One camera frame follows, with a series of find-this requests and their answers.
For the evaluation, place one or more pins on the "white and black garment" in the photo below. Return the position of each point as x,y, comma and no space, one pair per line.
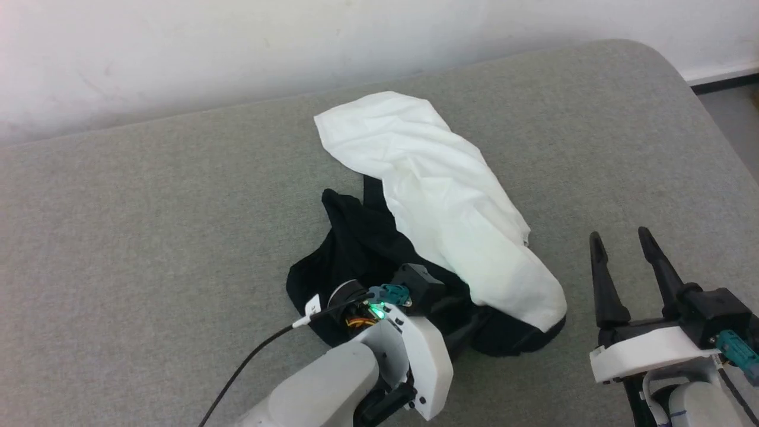
450,196

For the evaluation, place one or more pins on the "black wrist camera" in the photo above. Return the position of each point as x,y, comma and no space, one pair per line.
717,314
418,284

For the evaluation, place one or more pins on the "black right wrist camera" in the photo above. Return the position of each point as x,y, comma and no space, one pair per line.
717,314

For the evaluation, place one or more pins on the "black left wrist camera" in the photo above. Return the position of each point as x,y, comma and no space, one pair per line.
418,284

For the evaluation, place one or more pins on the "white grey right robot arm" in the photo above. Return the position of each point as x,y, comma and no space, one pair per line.
699,403

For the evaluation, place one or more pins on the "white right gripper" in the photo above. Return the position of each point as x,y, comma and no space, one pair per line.
646,353

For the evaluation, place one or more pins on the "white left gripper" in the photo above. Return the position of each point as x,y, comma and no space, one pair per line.
424,362

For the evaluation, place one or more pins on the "black wall baseboard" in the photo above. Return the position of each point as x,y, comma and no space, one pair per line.
726,82

